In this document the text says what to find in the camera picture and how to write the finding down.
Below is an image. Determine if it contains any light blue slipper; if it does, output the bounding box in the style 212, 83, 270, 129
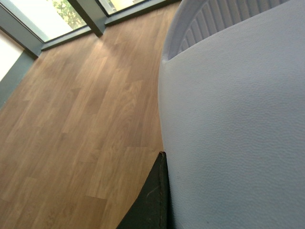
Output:
158, 0, 305, 229

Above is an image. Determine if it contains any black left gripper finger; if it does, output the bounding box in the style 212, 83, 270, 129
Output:
117, 151, 172, 229

